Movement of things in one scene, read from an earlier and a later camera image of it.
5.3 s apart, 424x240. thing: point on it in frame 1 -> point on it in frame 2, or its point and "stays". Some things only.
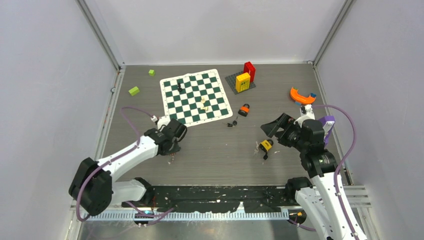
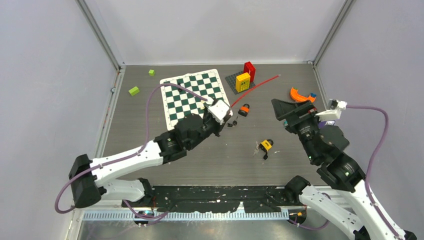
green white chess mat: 196,98 stays
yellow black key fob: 266,146 stays
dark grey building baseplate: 231,79 stays
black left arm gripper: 175,148 -> 219,126
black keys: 234,122 stays
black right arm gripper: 286,122 -> 298,112
